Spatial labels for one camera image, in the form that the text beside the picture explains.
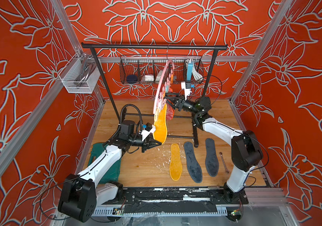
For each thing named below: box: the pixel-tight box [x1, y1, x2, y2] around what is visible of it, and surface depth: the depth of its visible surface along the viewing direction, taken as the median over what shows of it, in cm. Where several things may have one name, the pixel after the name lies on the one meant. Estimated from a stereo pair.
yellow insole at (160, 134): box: [153, 103, 168, 145], surface depth 71 cm
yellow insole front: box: [169, 143, 183, 181], surface depth 85 cm
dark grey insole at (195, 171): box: [183, 141, 203, 184], surface depth 85 cm
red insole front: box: [166, 104, 176, 121], surface depth 87 cm
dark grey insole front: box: [205, 137, 220, 178], surface depth 87 cm
